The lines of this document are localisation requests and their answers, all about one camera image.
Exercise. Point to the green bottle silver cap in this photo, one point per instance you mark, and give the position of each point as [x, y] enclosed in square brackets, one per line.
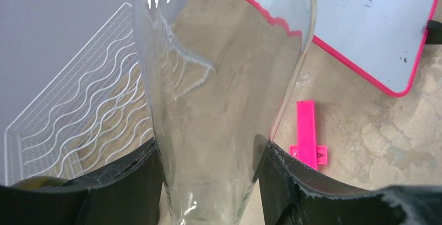
[37, 182]

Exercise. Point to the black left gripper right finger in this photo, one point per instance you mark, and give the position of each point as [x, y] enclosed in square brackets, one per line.
[293, 193]

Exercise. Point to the small clear bottle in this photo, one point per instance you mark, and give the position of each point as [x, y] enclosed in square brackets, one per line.
[218, 75]

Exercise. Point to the pink plastic clip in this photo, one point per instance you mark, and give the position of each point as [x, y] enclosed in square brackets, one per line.
[306, 149]

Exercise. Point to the white wire wine rack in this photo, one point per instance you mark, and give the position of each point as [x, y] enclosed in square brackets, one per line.
[92, 113]

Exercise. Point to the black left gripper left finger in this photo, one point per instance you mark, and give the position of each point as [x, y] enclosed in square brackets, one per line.
[126, 191]

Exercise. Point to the pink-framed whiteboard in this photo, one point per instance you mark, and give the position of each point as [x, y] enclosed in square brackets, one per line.
[380, 40]

